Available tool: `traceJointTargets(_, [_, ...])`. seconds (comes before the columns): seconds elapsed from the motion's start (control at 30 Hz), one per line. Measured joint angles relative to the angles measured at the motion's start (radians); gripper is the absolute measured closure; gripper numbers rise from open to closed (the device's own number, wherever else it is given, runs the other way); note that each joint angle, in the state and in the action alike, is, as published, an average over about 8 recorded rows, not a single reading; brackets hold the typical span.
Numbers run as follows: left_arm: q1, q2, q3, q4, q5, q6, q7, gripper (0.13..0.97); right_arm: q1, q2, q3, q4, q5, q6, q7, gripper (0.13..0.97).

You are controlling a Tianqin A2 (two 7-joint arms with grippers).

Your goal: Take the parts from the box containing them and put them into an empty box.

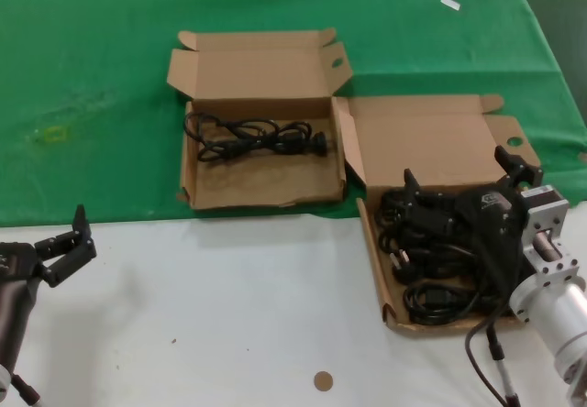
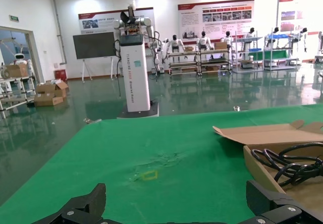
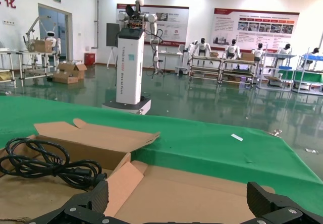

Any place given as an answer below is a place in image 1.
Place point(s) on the green table cloth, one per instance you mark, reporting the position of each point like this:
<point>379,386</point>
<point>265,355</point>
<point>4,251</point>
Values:
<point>91,36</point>

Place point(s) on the white tape piece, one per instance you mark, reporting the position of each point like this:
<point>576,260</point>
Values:
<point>450,3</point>

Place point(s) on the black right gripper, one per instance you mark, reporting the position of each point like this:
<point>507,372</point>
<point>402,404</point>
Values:
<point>490,214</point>

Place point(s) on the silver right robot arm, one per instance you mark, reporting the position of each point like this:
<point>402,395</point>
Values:
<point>555,306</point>

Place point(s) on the black left wrist camera housing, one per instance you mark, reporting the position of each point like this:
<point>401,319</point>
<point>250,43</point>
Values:
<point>14,320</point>

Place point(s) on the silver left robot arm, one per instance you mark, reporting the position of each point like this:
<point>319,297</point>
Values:
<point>3,377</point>

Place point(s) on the yellow rubber band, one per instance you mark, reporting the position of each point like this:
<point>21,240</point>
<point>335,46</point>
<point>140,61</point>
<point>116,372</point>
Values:
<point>47,136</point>

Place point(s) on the cardboard box with torn edge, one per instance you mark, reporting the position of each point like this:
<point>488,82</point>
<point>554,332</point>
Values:
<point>261,182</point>

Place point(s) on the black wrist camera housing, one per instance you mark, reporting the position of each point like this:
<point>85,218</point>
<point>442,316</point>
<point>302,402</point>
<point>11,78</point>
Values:
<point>495,265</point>
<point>14,320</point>

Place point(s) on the round brown cardboard disc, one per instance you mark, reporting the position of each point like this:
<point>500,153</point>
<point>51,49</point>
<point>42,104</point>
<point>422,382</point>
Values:
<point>323,381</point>

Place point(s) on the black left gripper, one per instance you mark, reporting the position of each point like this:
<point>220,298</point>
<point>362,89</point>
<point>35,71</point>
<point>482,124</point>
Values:
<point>18,262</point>

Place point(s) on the black right wrist camera housing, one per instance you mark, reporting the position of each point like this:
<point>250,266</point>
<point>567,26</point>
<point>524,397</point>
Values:
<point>495,265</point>

